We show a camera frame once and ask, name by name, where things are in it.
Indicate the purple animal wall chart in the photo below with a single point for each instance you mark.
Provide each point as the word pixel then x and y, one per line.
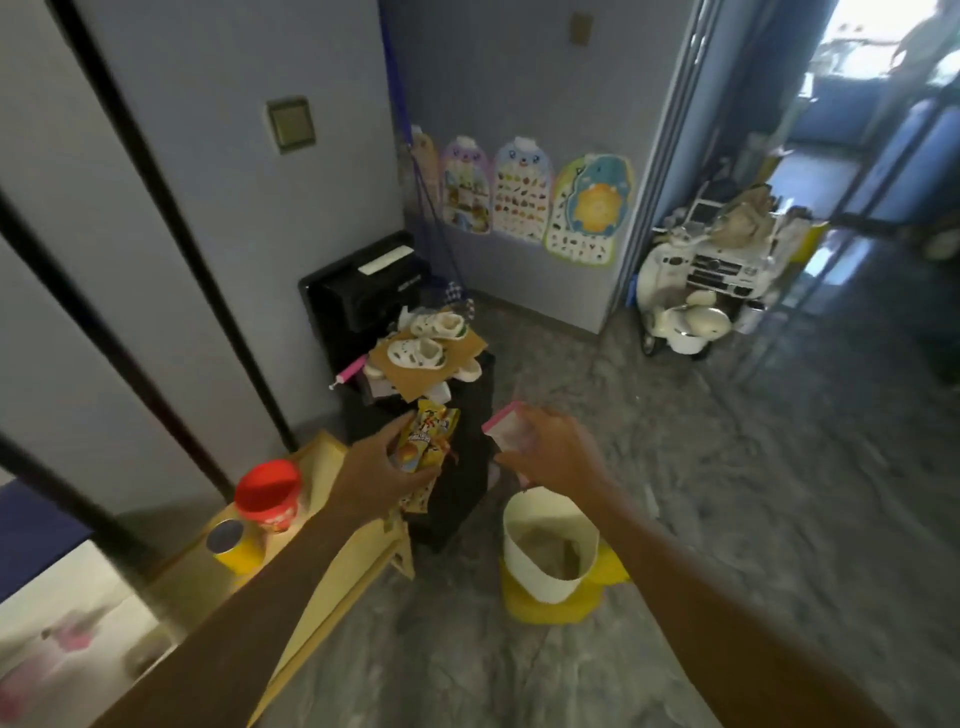
pixel 465 187

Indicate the person's right forearm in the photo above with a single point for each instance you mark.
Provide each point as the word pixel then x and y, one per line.
pixel 712 622

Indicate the person's right hand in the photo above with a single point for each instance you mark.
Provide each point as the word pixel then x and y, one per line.
pixel 562 457

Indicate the white waste bin yellow base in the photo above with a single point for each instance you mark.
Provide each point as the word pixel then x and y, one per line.
pixel 517 570

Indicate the yellow snack packet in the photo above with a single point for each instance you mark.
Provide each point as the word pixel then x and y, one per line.
pixel 431 427

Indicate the grey metal flask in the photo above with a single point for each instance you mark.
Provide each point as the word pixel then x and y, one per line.
pixel 750 316

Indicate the brass wall switch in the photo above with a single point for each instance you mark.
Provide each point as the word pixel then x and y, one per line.
pixel 291 124
pixel 580 28

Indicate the brown cardboard sheet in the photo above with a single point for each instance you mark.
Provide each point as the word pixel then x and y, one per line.
pixel 409 382

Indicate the pink white packet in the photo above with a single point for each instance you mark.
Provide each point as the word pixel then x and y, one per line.
pixel 504 427

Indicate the white toy car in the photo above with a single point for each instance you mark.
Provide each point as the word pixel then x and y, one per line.
pixel 731 274

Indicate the white cardboard box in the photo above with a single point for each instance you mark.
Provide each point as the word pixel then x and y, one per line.
pixel 60 630

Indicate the red lidded cup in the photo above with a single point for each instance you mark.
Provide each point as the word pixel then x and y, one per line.
pixel 266 487

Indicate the light blue animal wall chart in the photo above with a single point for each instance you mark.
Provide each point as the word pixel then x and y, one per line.
pixel 523 191

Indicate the person's left forearm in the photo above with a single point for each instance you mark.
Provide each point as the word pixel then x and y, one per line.
pixel 240 645

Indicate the yellow tin can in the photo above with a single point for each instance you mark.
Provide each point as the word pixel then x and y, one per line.
pixel 240 559

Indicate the yellow wooden small table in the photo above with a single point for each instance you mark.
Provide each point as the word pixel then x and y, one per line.
pixel 311 469

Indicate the pink hand pump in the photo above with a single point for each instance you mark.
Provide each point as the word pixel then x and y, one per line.
pixel 351 370

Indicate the beige animal wall chart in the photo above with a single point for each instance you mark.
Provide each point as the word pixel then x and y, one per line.
pixel 426 161

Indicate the white green-heeled child sandal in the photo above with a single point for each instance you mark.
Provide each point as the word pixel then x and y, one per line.
pixel 442 325
pixel 416 354

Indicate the black air purifier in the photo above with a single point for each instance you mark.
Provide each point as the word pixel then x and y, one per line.
pixel 352 300

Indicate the white paper sheet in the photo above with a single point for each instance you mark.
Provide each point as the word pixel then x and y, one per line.
pixel 436 394

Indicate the beige cloth bag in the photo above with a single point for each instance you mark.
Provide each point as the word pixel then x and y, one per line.
pixel 742 221

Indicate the black storage box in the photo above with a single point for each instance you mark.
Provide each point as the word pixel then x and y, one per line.
pixel 465 465

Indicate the checkered fabric bag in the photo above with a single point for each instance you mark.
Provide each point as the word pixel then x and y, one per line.
pixel 455 296

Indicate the person's left hand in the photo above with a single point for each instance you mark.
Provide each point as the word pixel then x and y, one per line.
pixel 367 480

